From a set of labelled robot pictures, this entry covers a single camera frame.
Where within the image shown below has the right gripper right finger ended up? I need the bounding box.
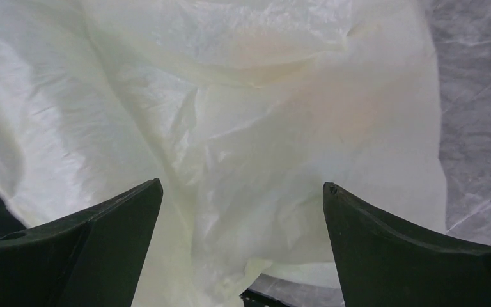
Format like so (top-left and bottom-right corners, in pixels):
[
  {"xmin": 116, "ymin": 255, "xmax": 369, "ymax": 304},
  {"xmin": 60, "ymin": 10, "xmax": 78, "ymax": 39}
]
[{"xmin": 323, "ymin": 183, "xmax": 491, "ymax": 306}]

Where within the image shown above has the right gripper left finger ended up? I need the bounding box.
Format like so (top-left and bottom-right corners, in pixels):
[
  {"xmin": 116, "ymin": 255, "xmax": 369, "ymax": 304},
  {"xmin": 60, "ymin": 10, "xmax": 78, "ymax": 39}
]
[{"xmin": 0, "ymin": 179, "xmax": 163, "ymax": 306}]

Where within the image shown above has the light green plastic bag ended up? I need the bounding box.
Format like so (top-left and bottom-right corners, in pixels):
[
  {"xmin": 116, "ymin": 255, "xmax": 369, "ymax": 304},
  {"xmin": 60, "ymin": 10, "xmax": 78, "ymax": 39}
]
[{"xmin": 0, "ymin": 1, "xmax": 447, "ymax": 306}]

